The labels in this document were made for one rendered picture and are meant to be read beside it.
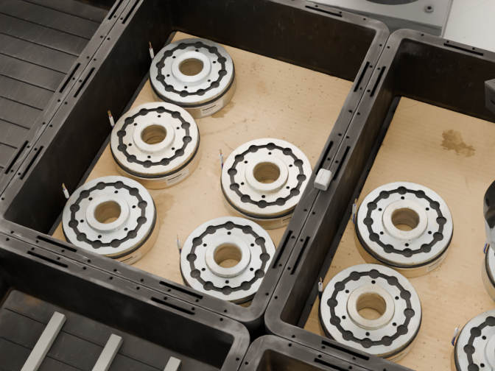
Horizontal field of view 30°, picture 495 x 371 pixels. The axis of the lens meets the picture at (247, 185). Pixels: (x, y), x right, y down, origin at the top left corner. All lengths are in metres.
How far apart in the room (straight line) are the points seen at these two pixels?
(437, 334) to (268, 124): 0.32
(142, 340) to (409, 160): 0.37
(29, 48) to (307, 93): 0.36
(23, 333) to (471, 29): 0.77
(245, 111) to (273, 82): 0.06
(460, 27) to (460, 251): 0.46
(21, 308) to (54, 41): 0.38
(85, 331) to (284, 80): 0.39
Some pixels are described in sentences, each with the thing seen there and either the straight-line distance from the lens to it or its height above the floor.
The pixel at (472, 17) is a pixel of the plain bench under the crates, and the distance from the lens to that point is 1.41.
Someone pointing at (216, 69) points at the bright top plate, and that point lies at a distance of 1.12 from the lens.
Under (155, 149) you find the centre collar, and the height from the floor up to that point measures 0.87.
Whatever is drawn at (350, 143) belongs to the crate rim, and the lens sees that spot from 0.96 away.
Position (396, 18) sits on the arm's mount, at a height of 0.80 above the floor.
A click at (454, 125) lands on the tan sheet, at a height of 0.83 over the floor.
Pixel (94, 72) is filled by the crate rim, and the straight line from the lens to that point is 1.05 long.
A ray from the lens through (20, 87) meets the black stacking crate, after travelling 1.19.
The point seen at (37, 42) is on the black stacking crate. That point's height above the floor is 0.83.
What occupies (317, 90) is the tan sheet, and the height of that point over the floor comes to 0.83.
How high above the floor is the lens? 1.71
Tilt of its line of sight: 57 degrees down
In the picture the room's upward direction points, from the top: 5 degrees counter-clockwise
